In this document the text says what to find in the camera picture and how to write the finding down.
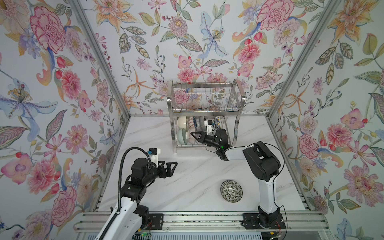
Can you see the blue yellow patterned bowl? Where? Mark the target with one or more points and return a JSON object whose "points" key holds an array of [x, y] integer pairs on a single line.
{"points": [[218, 122]]}

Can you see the pale green bowl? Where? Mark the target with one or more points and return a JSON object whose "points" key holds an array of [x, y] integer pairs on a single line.
{"points": [[182, 136]]}

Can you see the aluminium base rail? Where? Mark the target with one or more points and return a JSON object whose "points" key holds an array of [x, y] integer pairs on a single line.
{"points": [[294, 221]]}

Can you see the pink striped bowl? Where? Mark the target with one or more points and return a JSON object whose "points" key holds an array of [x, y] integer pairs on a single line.
{"points": [[191, 139]]}

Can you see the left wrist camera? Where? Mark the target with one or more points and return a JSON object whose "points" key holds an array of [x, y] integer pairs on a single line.
{"points": [[154, 154]]}

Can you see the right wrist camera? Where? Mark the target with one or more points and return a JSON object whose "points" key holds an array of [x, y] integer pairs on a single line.
{"points": [[209, 124]]}

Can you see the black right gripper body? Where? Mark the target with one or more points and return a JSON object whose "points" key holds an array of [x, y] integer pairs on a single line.
{"points": [[211, 141]]}

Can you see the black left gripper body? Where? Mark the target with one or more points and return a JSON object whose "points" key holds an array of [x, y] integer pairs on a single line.
{"points": [[152, 174]]}

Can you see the cream white bowl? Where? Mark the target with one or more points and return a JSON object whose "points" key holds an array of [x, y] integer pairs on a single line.
{"points": [[182, 123]]}

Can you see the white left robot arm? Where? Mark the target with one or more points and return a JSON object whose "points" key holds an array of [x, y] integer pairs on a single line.
{"points": [[129, 215]]}

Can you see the black white floral bowl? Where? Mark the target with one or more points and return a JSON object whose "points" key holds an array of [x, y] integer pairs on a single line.
{"points": [[231, 191]]}

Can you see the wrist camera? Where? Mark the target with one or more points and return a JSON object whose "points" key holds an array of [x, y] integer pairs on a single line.
{"points": [[209, 124], [154, 154]]}

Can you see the blue geometric red bowl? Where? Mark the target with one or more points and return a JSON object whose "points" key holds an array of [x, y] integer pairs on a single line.
{"points": [[192, 123]]}

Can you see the stainless steel dish rack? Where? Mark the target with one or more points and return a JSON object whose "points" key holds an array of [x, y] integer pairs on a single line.
{"points": [[205, 101]]}

